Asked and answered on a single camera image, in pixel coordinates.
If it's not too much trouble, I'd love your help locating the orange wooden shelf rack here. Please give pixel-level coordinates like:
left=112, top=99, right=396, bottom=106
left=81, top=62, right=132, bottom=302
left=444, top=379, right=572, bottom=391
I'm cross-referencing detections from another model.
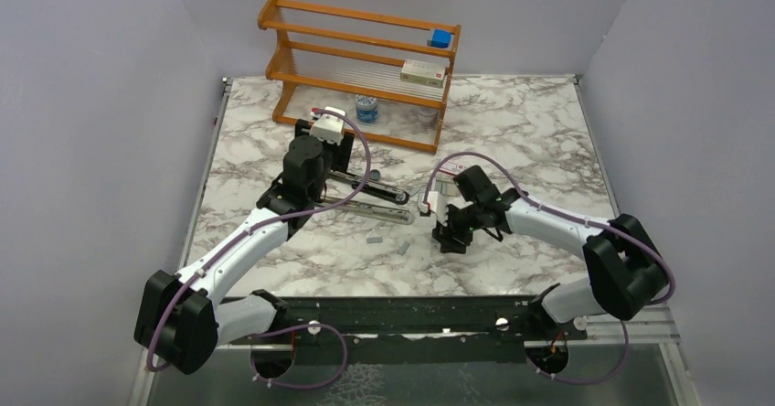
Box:
left=257, top=0, right=462, bottom=154

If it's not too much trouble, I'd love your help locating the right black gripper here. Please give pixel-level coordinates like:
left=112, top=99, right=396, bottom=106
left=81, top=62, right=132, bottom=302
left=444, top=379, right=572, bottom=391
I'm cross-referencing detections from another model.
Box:
left=431, top=201, right=483, bottom=254

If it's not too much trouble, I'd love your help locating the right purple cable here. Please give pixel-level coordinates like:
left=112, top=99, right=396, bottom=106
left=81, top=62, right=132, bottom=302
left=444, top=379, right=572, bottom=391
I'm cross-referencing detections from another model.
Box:
left=422, top=151, right=678, bottom=388

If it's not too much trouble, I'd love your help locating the black stapler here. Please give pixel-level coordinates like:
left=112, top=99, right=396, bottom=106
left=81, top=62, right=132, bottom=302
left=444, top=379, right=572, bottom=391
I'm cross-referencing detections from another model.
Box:
left=329, top=171, right=409, bottom=205

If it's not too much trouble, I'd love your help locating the clear plastic jar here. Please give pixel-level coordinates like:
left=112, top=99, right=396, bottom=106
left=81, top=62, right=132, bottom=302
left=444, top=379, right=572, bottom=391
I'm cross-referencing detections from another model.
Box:
left=416, top=107, right=439, bottom=126

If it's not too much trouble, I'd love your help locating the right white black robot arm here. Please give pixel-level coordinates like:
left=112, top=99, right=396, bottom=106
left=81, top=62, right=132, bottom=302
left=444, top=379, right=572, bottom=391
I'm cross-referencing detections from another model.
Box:
left=418, top=166, right=672, bottom=339

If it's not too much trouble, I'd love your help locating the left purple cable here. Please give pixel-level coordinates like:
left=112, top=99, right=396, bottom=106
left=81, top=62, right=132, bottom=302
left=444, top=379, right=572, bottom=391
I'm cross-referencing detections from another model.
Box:
left=144, top=111, right=373, bottom=373

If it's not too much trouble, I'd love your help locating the blue white plastic jar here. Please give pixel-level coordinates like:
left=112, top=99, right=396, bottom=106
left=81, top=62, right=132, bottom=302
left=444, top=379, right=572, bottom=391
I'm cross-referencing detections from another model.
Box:
left=355, top=94, right=378, bottom=123

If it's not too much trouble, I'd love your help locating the small red staples box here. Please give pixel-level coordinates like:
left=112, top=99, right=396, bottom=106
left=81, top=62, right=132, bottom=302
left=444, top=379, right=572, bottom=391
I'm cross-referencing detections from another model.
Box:
left=438, top=160, right=466, bottom=176

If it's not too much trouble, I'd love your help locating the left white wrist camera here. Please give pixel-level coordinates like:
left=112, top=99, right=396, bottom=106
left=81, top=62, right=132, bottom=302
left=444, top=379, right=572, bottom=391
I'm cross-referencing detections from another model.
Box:
left=310, top=106, right=347, bottom=145

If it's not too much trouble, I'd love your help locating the aluminium frame rail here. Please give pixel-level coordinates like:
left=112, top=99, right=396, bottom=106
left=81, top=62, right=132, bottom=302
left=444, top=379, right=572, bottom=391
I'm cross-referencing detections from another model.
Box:
left=129, top=306, right=698, bottom=405

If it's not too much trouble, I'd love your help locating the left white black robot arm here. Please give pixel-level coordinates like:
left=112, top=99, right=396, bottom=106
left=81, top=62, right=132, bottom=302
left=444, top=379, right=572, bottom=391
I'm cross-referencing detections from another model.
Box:
left=133, top=110, right=363, bottom=374

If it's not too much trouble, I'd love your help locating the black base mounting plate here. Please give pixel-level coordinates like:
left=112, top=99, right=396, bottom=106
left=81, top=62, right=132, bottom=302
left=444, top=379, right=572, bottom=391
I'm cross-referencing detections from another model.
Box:
left=231, top=295, right=587, bottom=366

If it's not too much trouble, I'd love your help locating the white green staples carton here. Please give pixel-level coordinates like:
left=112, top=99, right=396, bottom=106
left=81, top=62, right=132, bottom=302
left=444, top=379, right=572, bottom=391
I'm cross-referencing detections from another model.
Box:
left=400, top=59, right=447, bottom=88

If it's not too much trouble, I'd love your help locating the blue box on shelf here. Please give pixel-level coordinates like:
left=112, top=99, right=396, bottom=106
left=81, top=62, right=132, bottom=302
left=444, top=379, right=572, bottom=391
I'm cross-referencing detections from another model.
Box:
left=426, top=28, right=453, bottom=49

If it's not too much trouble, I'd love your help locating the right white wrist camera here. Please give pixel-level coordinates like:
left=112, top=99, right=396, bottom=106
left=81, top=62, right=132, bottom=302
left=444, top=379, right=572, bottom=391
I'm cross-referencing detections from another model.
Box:
left=417, top=191, right=448, bottom=226

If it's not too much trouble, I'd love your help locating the silver chrome stapler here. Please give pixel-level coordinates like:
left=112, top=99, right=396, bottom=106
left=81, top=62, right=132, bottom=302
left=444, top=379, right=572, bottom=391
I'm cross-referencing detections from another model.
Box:
left=337, top=200, right=415, bottom=225

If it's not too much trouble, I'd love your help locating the purple cable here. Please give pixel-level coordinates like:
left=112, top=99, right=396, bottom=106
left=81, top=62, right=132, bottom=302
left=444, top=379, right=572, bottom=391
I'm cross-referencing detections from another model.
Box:
left=144, top=111, right=373, bottom=373
left=422, top=151, right=678, bottom=388

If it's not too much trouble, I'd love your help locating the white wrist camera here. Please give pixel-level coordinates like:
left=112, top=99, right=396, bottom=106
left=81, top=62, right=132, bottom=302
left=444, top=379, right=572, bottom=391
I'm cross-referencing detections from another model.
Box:
left=310, top=106, right=347, bottom=145
left=417, top=191, right=448, bottom=226

